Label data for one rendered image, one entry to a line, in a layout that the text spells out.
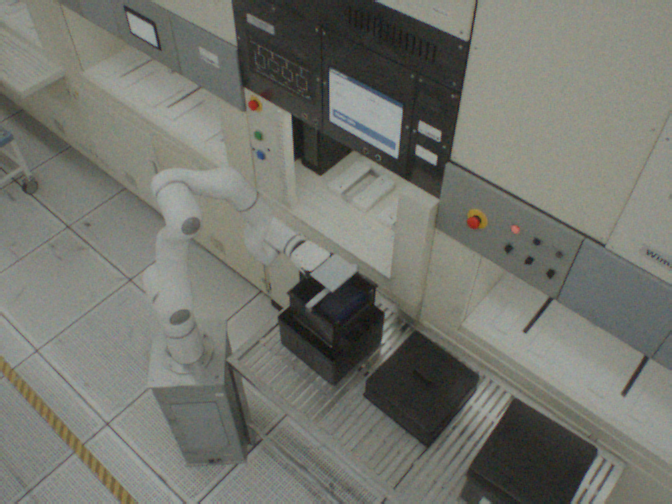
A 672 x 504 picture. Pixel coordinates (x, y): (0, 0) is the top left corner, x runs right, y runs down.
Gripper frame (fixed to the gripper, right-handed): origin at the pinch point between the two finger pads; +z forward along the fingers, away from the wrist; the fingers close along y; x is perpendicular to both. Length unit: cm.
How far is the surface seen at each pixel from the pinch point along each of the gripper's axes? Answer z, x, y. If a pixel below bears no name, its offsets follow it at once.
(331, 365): 12.2, -26.4, 13.6
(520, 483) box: 82, -16, 9
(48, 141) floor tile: -278, -117, -19
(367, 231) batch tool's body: -21, -30, -43
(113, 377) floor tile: -97, -118, 54
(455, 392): 48, -31, -9
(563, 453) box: 87, -16, -7
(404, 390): 35.0, -31.0, 1.8
